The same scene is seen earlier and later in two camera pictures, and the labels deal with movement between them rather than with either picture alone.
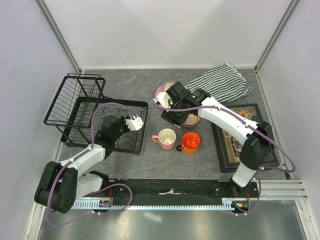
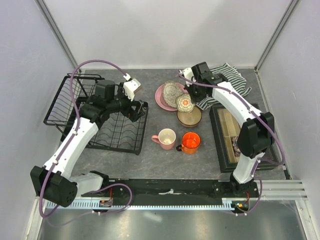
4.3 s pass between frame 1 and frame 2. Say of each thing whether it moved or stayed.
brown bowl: stayed
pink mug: stayed
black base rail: stayed
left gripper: moved
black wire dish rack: stayed
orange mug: stayed
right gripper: moved
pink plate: moved
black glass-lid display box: stayed
